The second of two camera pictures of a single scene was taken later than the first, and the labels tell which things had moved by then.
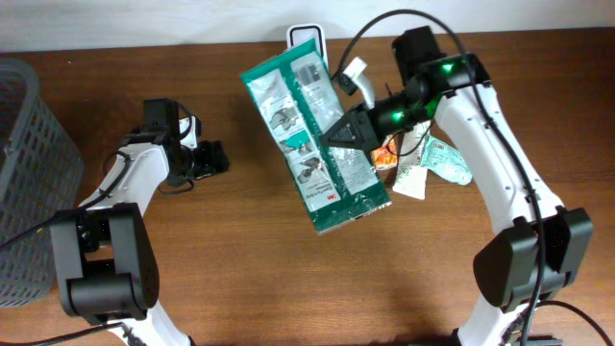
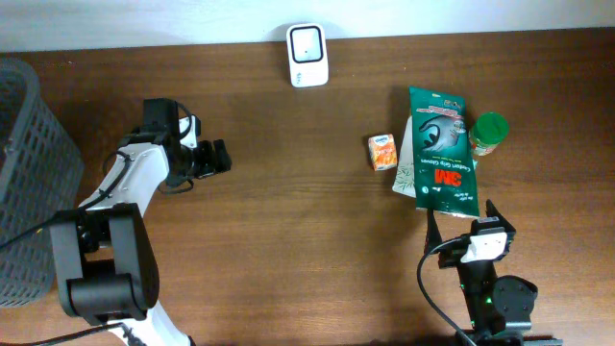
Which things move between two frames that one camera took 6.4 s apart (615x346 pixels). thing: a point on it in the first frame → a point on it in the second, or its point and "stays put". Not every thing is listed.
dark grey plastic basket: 41,176 stays put
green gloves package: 299,99 → 444,172
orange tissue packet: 386,156 stays put
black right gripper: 363,123 → 450,259
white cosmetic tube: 411,177 stays put
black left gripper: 212,157 stays put
